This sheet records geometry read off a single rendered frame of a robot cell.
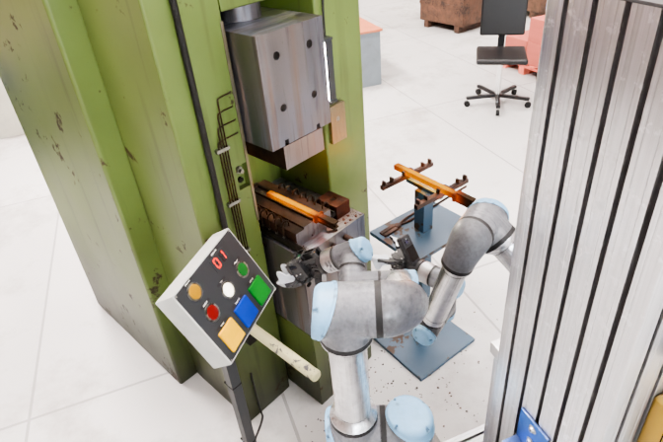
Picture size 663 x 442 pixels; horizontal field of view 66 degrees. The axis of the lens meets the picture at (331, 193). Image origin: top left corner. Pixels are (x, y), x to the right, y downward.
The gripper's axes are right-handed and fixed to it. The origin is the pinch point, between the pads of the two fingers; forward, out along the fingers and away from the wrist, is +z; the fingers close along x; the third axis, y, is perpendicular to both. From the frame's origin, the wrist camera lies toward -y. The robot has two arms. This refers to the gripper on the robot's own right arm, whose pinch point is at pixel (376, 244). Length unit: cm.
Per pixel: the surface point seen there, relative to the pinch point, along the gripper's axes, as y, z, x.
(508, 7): 8, 141, 384
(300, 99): -51, 31, -2
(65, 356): 100, 157, -86
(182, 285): -20, 16, -69
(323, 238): 8.4, 26.9, -1.8
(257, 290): -1.8, 14.2, -45.0
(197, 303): -14, 13, -67
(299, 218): 0.9, 36.5, -4.8
